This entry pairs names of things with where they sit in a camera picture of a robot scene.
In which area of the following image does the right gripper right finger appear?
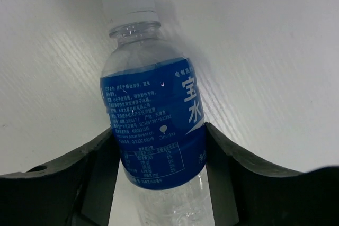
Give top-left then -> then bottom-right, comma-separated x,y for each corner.
205,123 -> 338,225

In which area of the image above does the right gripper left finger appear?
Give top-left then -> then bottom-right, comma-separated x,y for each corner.
1,129 -> 120,225

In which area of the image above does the blue label clear bottle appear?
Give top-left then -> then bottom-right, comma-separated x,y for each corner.
100,0 -> 215,225

